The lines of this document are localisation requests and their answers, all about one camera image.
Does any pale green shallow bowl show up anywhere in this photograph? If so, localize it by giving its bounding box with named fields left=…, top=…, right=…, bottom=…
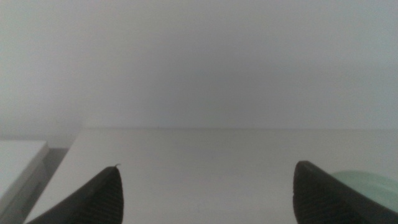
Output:
left=330, top=170, right=398, bottom=215

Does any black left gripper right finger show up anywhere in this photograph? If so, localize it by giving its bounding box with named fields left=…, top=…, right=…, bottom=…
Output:
left=292, top=160, right=398, bottom=224

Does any white side table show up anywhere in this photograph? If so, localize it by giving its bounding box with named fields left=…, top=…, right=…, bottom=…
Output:
left=0, top=139, right=50, bottom=216

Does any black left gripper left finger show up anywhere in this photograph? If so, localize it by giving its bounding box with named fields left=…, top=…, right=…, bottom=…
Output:
left=25, top=164, right=125, bottom=224

